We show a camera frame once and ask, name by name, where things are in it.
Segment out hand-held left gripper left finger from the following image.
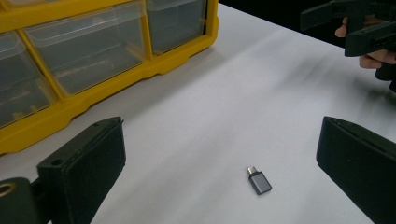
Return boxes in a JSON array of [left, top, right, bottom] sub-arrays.
[[36, 116, 127, 224]]

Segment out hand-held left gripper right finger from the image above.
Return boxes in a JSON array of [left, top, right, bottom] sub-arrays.
[[316, 116, 396, 224]]

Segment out yellow black drawer cabinet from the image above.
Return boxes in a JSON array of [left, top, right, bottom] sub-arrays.
[[0, 0, 219, 156]]

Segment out small grey plug adapter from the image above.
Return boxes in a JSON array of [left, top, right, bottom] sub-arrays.
[[247, 165, 273, 196]]

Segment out group of clear drawers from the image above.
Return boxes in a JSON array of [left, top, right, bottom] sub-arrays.
[[0, 0, 208, 129]]

